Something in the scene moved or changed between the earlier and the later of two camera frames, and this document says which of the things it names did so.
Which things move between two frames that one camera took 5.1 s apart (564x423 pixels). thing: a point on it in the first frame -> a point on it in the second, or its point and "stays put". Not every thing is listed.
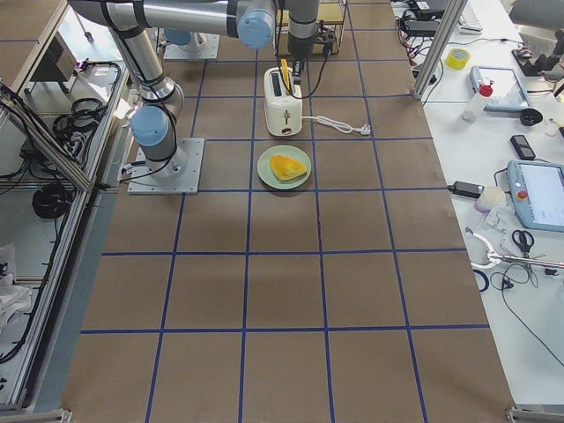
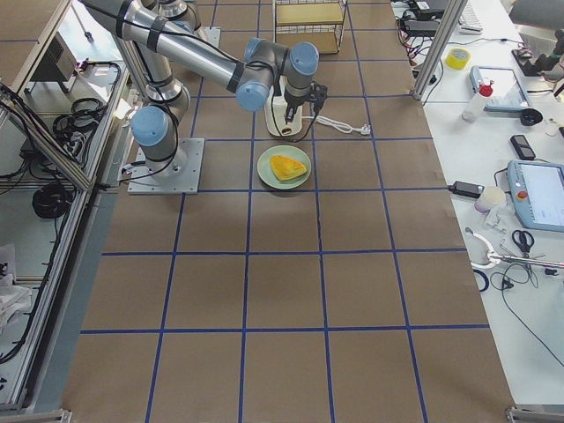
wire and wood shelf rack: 330,12 stays put
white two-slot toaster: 283,112 stays put
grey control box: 58,64 stays put
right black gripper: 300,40 -> 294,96
